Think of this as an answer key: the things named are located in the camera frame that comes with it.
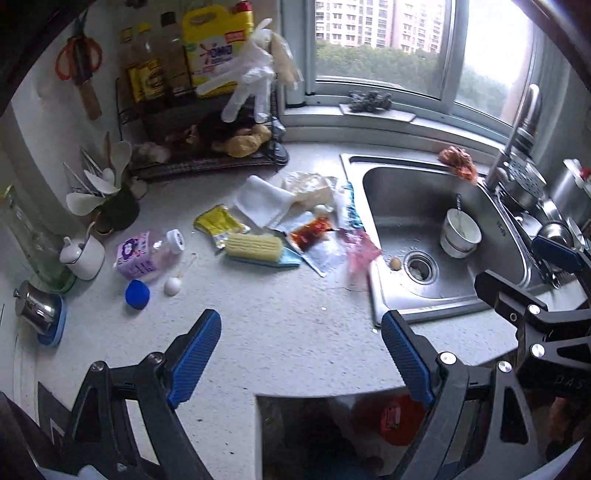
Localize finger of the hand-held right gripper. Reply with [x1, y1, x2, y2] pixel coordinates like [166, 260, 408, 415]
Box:
[475, 270, 591, 334]
[531, 235, 591, 278]

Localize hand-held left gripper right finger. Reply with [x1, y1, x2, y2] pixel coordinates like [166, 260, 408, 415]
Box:
[381, 309, 550, 480]

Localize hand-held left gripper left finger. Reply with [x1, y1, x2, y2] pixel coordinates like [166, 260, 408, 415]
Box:
[60, 308, 222, 480]

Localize red plastic basin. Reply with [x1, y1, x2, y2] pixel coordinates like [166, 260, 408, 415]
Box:
[353, 394, 431, 446]

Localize pink plastic wrapper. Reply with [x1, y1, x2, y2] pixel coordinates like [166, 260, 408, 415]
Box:
[339, 228, 384, 289]

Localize yellow foil packet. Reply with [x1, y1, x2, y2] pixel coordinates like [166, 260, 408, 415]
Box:
[194, 204, 251, 250]

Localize white cloth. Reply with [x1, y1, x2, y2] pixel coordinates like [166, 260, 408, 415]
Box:
[233, 175, 296, 229]

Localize person's right hand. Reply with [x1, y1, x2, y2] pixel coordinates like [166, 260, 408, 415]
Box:
[549, 397, 583, 446]

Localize small white box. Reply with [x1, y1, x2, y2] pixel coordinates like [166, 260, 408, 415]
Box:
[381, 401, 402, 437]

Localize steel pot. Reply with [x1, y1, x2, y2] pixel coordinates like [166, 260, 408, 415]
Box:
[547, 159, 591, 232]

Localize white cup with spoon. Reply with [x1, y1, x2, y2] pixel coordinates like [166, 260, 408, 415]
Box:
[440, 209, 482, 259]

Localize small white plastic spoon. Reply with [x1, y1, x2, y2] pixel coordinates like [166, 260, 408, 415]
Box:
[164, 254, 198, 296]

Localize perforated steel holder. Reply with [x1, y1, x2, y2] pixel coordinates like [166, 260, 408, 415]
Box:
[503, 156, 549, 209]

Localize blue bottle cap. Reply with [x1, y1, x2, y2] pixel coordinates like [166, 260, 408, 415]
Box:
[125, 280, 151, 309]

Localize sink drain strainer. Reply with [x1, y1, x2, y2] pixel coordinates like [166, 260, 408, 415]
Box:
[403, 251, 438, 283]

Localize pink bottle with white cap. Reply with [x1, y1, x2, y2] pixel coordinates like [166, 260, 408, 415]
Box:
[114, 229, 185, 281]

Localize yellow scrubbing sponge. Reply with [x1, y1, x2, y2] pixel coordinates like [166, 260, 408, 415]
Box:
[225, 233, 284, 264]

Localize light blue cloth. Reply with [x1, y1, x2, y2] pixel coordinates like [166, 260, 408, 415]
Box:
[226, 247, 303, 270]

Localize clear plastic packet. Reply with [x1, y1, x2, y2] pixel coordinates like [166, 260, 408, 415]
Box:
[300, 231, 348, 278]

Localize stainless steel sink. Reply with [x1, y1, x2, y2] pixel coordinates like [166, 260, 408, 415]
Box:
[341, 152, 557, 329]

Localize orange scrub cloth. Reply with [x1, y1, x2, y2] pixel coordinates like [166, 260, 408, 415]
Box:
[438, 145, 478, 185]

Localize steel faucet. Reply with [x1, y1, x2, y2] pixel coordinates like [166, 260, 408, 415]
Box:
[485, 84, 542, 192]

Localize white lidded seasoning jar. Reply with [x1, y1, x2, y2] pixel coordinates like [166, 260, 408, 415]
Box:
[59, 224, 106, 281]

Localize red sauce packet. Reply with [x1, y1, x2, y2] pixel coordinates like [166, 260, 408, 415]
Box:
[286, 217, 336, 254]

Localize dark utensil holder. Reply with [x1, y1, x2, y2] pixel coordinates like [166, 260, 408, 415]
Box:
[91, 184, 141, 234]

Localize blue striped wrapper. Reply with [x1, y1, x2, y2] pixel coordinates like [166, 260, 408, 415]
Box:
[344, 182, 366, 232]

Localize small steel canister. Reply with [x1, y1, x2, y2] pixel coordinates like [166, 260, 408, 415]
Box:
[14, 281, 61, 336]

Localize tall glass jar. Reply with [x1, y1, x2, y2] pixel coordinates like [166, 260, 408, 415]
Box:
[0, 185, 77, 295]

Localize beige plastic bag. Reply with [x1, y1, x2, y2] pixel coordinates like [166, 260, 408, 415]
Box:
[283, 172, 341, 217]

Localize flat sill board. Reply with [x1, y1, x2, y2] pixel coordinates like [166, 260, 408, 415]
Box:
[339, 102, 416, 124]

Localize white rice paddle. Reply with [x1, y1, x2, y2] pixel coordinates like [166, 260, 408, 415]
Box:
[108, 141, 133, 186]

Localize yellow plastic bag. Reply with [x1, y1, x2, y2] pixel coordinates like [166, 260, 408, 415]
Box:
[212, 124, 272, 158]

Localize dark dried plant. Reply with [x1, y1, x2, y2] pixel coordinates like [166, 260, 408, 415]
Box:
[348, 90, 393, 114]

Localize yellow-label oil bottle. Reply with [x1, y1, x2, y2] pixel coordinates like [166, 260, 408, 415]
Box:
[120, 28, 147, 104]
[136, 23, 168, 101]

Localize clear plastic glove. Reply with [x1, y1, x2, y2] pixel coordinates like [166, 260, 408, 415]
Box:
[196, 18, 278, 123]

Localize dark sauce bottle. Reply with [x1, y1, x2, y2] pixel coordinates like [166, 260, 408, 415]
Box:
[159, 11, 192, 95]

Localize beige rubber glove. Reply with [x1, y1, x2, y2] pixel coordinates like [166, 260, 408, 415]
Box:
[270, 32, 304, 92]

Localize yellow detergent jug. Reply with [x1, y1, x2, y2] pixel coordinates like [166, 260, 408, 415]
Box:
[181, 1, 256, 99]

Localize black wire rack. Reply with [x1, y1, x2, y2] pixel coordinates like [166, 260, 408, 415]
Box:
[115, 76, 290, 182]

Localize window frame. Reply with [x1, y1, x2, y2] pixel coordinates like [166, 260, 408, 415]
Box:
[279, 0, 555, 141]

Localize orange-handled scissors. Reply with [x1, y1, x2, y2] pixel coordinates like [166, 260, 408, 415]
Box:
[55, 34, 103, 86]

